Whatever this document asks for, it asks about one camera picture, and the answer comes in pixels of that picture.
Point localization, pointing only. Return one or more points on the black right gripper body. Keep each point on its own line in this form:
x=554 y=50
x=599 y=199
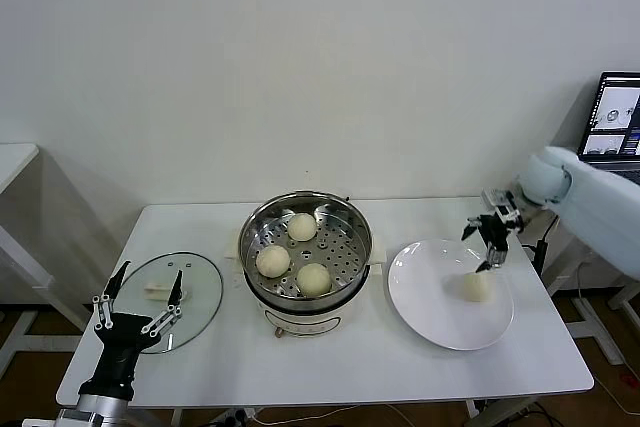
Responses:
x=495 y=234

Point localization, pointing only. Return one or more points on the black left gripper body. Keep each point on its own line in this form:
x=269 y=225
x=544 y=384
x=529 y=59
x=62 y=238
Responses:
x=117 y=347

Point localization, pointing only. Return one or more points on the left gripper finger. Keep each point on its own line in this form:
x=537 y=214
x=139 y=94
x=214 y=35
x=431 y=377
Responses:
x=176 y=289
x=116 y=279

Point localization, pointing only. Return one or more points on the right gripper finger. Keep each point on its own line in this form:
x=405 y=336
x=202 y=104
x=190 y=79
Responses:
x=471 y=227
x=495 y=257

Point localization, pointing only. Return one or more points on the round glass pot lid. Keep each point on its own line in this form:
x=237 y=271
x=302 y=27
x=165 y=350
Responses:
x=200 y=277

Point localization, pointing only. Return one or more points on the white steamed baozi bun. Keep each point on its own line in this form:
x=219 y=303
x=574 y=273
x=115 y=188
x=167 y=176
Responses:
x=314 y=279
x=302 y=227
x=273 y=261
x=477 y=288

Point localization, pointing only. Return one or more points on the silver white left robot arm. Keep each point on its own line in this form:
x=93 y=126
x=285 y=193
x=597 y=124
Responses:
x=102 y=404

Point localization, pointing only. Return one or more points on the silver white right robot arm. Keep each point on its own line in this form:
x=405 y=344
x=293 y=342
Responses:
x=590 y=207

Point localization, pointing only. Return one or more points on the stainless steel steamer basket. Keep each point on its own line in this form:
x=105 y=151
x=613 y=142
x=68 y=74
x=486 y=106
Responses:
x=345 y=252

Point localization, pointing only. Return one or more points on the white side table with laptop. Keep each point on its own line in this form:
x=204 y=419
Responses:
x=560 y=279

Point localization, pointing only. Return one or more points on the white table leg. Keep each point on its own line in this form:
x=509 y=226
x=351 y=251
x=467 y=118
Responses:
x=470 y=412
x=177 y=418

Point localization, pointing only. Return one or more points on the round white plate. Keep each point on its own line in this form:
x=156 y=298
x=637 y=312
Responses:
x=415 y=319

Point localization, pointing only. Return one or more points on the white power strip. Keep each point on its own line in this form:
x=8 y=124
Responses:
x=235 y=416

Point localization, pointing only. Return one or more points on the empty white side table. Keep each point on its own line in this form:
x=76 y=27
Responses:
x=20 y=157

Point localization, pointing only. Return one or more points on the grey open laptop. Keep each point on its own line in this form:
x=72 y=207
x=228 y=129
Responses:
x=615 y=112

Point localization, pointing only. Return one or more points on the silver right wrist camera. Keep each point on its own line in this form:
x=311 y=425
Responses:
x=502 y=207

